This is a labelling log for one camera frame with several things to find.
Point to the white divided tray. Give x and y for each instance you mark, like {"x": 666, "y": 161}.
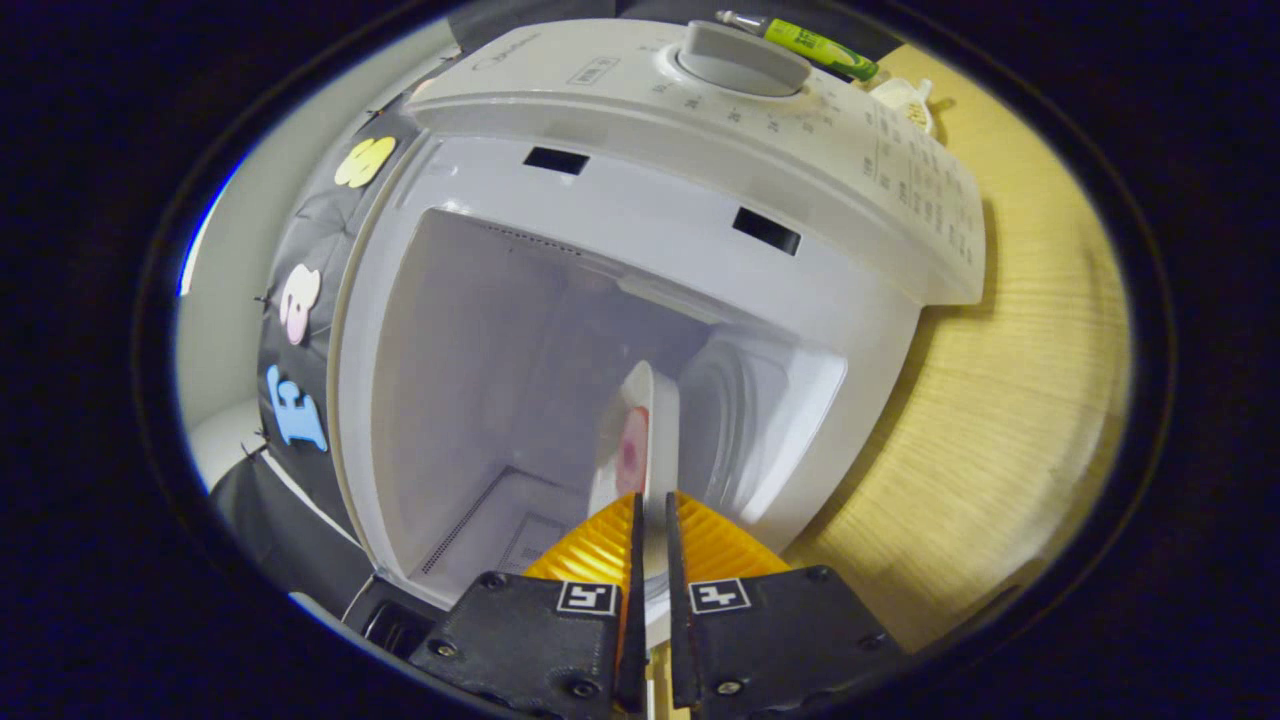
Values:
{"x": 900, "y": 100}

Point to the white microwave oven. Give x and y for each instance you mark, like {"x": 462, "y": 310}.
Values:
{"x": 650, "y": 230}

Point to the pink round food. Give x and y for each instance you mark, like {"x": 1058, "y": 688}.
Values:
{"x": 632, "y": 450}

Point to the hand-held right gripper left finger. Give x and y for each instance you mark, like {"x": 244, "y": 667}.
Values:
{"x": 540, "y": 640}

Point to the green drink bottle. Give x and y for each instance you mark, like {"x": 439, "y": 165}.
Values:
{"x": 815, "y": 45}

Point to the white square plate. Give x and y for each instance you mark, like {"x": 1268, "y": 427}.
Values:
{"x": 662, "y": 440}

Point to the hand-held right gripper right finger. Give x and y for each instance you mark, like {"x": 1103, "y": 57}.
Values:
{"x": 770, "y": 640}

